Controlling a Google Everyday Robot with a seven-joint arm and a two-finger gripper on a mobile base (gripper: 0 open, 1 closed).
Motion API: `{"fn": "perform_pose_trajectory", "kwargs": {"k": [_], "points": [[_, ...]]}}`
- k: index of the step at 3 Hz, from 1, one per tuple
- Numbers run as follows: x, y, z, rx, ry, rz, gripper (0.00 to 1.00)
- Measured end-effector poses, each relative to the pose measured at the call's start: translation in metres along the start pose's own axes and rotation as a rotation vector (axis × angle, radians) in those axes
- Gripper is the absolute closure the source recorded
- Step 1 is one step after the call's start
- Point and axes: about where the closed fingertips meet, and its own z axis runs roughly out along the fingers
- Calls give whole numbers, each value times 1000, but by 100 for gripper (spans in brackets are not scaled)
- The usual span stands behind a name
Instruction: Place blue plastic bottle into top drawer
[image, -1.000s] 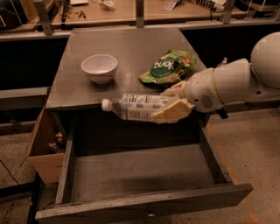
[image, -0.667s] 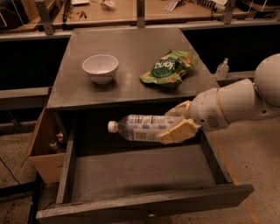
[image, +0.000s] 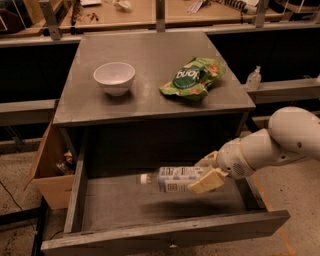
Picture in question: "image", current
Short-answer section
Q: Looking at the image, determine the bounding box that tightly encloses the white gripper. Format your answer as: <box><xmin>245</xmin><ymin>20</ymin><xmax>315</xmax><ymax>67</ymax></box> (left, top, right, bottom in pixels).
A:
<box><xmin>188</xmin><ymin>138</ymin><xmax>255</xmax><ymax>193</ymax></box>

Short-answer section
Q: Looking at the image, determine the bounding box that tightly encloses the crumpled white paper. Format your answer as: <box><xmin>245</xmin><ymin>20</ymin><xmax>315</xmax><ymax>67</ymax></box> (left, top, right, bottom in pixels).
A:
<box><xmin>112</xmin><ymin>0</ymin><xmax>132</xmax><ymax>12</ymax></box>

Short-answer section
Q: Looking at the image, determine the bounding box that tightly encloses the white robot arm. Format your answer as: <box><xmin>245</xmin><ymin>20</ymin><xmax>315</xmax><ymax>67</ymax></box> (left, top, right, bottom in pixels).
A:
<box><xmin>188</xmin><ymin>107</ymin><xmax>320</xmax><ymax>193</ymax></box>

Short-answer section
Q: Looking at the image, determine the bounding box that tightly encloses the wooden background table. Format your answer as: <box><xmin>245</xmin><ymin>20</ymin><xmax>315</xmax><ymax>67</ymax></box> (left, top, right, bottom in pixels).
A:
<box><xmin>0</xmin><ymin>0</ymin><xmax>320</xmax><ymax>37</ymax></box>

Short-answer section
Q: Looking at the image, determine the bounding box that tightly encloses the clear sanitizer pump bottle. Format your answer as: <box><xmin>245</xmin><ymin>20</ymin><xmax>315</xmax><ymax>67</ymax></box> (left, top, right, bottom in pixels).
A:
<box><xmin>246</xmin><ymin>66</ymin><xmax>261</xmax><ymax>90</ymax></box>

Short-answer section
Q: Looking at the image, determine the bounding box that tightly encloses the green chip bag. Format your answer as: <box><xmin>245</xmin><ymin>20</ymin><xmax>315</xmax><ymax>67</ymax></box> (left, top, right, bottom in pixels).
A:
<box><xmin>159</xmin><ymin>57</ymin><xmax>226</xmax><ymax>101</ymax></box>

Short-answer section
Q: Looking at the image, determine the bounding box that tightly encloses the brown cardboard box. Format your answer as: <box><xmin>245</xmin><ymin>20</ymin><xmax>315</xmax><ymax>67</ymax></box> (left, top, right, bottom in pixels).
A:
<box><xmin>23</xmin><ymin>99</ymin><xmax>76</xmax><ymax>211</ymax></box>

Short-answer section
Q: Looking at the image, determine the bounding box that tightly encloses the black floor cable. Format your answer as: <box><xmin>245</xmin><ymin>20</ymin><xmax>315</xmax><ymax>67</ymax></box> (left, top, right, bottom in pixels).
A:
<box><xmin>0</xmin><ymin>181</ymin><xmax>38</xmax><ymax>234</ymax></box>

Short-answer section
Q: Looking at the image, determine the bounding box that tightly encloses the grey wooden cabinet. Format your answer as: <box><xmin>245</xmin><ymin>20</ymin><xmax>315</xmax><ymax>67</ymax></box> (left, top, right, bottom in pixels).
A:
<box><xmin>52</xmin><ymin>30</ymin><xmax>256</xmax><ymax>174</ymax></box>

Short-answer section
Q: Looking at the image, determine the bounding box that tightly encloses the open grey top drawer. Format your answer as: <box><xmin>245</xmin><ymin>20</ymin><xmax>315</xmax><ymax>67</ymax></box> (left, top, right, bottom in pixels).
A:
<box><xmin>41</xmin><ymin>145</ymin><xmax>290</xmax><ymax>256</ymax></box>

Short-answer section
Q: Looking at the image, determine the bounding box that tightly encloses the white ceramic bowl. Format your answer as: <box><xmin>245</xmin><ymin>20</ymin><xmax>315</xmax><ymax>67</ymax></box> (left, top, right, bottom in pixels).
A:
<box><xmin>93</xmin><ymin>62</ymin><xmax>136</xmax><ymax>96</ymax></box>

